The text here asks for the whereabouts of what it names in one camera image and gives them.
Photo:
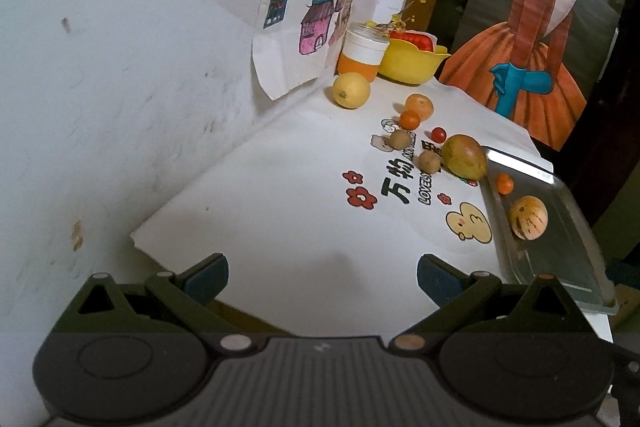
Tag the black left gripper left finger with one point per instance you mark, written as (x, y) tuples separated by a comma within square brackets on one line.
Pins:
[(166, 303)]

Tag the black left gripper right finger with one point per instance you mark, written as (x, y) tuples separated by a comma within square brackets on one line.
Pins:
[(482, 302)]

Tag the green yellow mango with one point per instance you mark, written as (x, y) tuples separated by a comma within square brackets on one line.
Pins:
[(464, 157)]

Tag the yellow lemon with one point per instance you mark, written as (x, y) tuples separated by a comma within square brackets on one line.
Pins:
[(351, 90)]

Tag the tan striped round fruit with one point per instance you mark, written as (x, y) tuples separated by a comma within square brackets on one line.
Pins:
[(528, 218)]

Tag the metal baking tray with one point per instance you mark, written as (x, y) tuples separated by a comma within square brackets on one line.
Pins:
[(567, 249)]

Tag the small tangerine in tray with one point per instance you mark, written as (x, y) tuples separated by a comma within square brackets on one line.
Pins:
[(504, 184)]

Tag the white printed tablecloth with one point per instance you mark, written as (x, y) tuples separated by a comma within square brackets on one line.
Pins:
[(322, 228)]

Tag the red cherry tomato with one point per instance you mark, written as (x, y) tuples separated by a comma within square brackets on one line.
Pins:
[(439, 135)]

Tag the small orange tangerine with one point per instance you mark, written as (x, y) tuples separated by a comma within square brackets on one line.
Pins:
[(409, 120)]

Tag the large orange mandarin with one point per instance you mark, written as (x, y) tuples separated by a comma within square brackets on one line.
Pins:
[(420, 104)]

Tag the yellow plastic bowl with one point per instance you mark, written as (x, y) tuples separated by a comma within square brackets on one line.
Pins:
[(405, 63)]

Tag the red plastic mold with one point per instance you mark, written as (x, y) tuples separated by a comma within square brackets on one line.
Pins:
[(422, 41)]

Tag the white orange glass jar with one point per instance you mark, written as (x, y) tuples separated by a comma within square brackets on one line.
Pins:
[(363, 50)]

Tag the yellow flower twig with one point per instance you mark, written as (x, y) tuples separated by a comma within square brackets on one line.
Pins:
[(398, 21)]

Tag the girl in orange dress poster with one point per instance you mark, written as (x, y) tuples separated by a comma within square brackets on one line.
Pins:
[(533, 61)]

